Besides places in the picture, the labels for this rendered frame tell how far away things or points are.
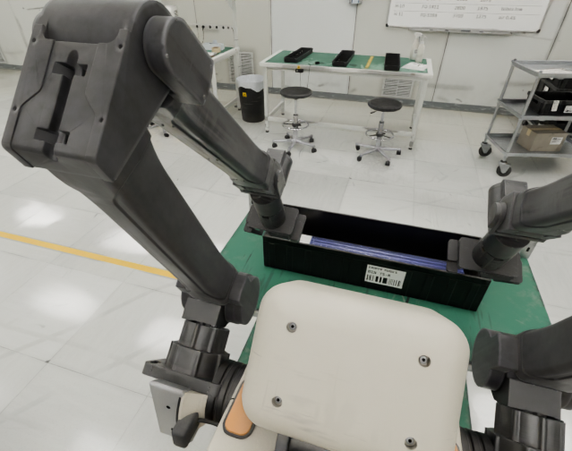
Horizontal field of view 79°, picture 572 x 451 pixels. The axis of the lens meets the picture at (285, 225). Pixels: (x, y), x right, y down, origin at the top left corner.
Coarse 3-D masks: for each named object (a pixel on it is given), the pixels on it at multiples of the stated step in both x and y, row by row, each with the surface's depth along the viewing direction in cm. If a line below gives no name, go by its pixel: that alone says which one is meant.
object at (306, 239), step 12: (300, 240) 104; (312, 240) 104; (324, 240) 104; (360, 252) 99; (372, 252) 99; (384, 252) 99; (396, 252) 99; (420, 264) 95; (432, 264) 95; (444, 264) 95
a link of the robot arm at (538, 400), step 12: (504, 384) 42; (516, 384) 41; (528, 384) 41; (504, 396) 42; (516, 396) 41; (528, 396) 40; (540, 396) 40; (552, 396) 40; (516, 408) 42; (528, 408) 40; (540, 408) 40; (552, 408) 40
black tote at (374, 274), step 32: (320, 224) 107; (352, 224) 104; (384, 224) 101; (288, 256) 96; (320, 256) 93; (352, 256) 90; (384, 288) 93; (416, 288) 89; (448, 288) 86; (480, 288) 84
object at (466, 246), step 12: (468, 240) 68; (480, 240) 68; (468, 252) 67; (480, 252) 63; (468, 264) 66; (480, 264) 65; (492, 264) 62; (504, 264) 63; (516, 264) 65; (504, 276) 64; (516, 276) 64
